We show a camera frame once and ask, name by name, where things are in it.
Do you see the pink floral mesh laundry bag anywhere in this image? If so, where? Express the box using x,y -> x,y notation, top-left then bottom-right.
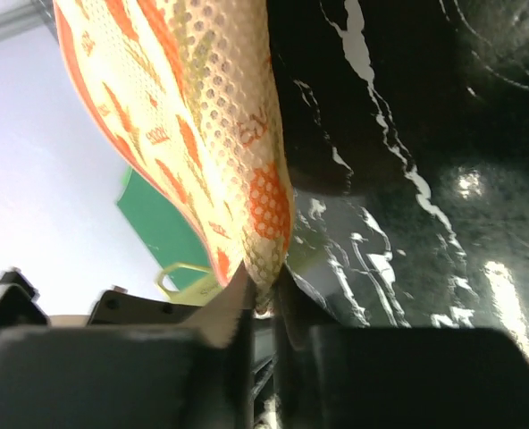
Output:
52,0 -> 295,290

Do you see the green binder folder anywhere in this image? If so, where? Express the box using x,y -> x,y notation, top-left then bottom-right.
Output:
116,168 -> 212,290

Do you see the cream ceramic mug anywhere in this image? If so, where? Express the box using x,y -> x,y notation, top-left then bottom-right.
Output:
155,262 -> 222,307

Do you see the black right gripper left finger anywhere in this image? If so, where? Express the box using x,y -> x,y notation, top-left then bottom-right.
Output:
0,266 -> 255,428

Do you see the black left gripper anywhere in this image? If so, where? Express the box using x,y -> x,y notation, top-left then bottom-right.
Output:
0,269 -> 211,328

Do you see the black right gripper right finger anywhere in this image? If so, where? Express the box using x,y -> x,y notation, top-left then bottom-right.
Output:
273,269 -> 529,428

